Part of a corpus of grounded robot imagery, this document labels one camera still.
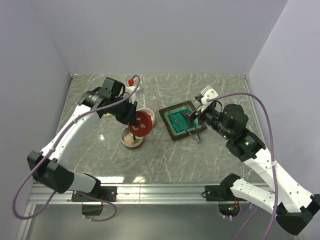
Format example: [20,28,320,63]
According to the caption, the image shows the red round lid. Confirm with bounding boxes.
[128,110,153,137]

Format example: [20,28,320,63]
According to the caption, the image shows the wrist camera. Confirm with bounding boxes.
[195,85,219,112]
[123,85,143,102]

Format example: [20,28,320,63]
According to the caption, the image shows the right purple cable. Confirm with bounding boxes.
[204,91,279,240]

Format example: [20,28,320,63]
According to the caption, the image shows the beige round bun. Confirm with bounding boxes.
[123,134,135,145]

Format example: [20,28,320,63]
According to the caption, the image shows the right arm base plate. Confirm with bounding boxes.
[201,185,246,202]

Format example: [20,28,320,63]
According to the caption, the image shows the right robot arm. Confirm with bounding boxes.
[181,102,320,236]

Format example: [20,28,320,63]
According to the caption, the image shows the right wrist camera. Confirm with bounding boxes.
[195,85,219,112]

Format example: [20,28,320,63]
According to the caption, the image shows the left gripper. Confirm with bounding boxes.
[110,97,138,126]

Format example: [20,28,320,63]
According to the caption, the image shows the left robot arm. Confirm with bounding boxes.
[27,75,141,201]

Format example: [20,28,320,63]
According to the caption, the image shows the metal tongs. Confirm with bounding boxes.
[165,107,201,143]

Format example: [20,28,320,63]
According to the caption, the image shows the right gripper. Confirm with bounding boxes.
[179,102,232,140]

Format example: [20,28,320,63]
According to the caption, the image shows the black teal square tray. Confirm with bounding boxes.
[158,100,207,141]

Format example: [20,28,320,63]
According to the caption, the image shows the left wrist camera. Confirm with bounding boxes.
[123,85,143,102]

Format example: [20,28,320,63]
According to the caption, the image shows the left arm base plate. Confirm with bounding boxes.
[71,186,118,202]

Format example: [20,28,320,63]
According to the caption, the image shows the cream white bowl container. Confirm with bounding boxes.
[141,107,156,127]

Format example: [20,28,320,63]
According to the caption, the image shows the aluminium mounting rail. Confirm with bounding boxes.
[27,182,218,205]

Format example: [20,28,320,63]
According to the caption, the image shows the red steel bowl container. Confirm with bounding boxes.
[120,127,144,150]

